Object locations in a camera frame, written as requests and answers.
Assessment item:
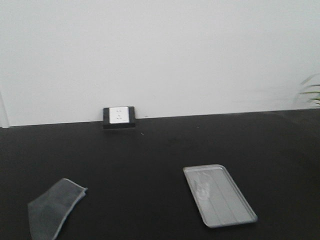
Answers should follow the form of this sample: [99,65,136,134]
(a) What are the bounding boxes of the gray purple cloth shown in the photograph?
[27,178,88,240]

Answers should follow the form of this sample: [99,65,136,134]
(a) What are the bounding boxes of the metal tray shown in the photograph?
[183,164,258,229]

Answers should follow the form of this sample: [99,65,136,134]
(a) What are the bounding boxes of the black white power socket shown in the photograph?
[102,106,136,130]

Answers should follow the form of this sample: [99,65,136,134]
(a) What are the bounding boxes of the green plant leaves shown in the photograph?
[294,73,320,109]

